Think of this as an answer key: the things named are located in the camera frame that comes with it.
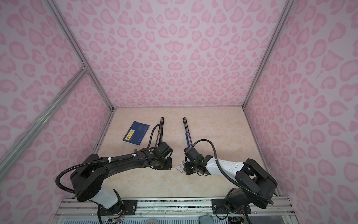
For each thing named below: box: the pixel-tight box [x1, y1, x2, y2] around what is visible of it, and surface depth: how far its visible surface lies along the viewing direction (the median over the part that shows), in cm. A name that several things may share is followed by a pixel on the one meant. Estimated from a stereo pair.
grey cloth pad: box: [198, 214, 215, 224], surface depth 69 cm
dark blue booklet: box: [122, 120, 150, 147], surface depth 105 cm
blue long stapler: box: [182, 117, 193, 149], surface depth 105 cm
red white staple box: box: [176, 160, 186, 173], surface depth 88 cm
